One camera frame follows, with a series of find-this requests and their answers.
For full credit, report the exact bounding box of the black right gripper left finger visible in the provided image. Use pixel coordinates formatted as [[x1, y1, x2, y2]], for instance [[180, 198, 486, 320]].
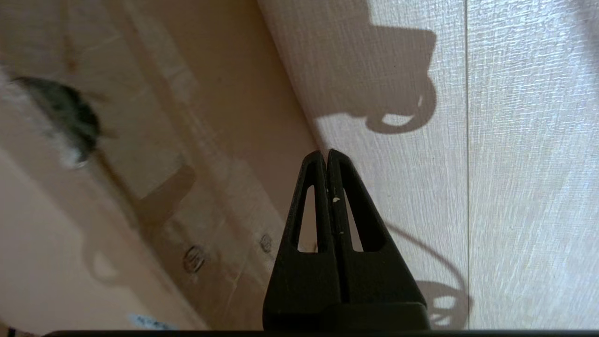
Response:
[[262, 149, 351, 330]]

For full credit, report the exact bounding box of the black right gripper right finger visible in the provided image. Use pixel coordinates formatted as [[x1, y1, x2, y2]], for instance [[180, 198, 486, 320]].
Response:
[[327, 148, 431, 330]]

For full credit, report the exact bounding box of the brown cardboard shoe box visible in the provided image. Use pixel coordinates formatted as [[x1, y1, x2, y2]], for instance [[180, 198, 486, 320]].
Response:
[[0, 0, 323, 330]]

